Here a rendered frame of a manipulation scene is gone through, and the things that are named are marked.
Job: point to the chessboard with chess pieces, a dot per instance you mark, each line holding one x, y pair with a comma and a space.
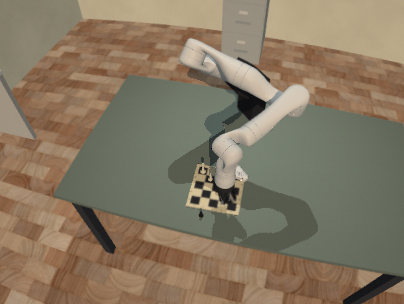
203, 196

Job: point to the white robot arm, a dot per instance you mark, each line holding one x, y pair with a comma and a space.
295, 98

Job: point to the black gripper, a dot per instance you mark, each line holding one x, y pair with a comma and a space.
224, 193

